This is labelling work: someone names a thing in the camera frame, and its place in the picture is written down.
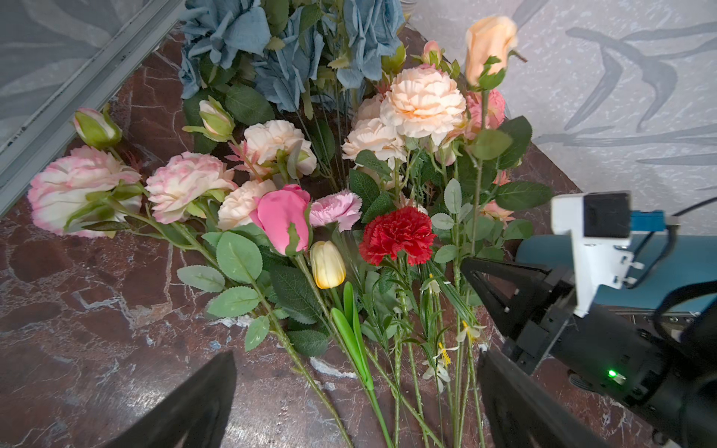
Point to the peach single rose stem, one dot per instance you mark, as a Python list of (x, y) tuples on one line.
[(469, 332)]

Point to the lilac carnation stem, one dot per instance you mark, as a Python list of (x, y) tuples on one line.
[(342, 208)]

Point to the yellow tulip stem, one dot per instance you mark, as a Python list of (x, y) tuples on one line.
[(329, 273)]

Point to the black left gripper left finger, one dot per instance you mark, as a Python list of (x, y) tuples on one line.
[(195, 414)]

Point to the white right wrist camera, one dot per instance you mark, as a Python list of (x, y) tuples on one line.
[(600, 226)]

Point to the teal ceramic vase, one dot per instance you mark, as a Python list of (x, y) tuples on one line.
[(692, 261)]

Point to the magenta rose bud stem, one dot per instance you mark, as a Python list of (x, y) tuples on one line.
[(283, 217)]

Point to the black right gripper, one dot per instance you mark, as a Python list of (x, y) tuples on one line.
[(669, 382)]

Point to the pink white peony stem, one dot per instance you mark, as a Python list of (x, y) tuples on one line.
[(93, 193)]

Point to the peach rose spray stem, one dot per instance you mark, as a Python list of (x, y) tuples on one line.
[(421, 102)]

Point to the pink rose spray stem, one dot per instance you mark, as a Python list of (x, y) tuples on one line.
[(488, 51)]

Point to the red carnation stem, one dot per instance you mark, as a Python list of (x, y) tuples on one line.
[(402, 306)]

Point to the blue-grey rose bunch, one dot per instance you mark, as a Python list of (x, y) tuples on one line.
[(329, 51)]

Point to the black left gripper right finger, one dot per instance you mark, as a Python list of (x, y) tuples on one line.
[(521, 413)]

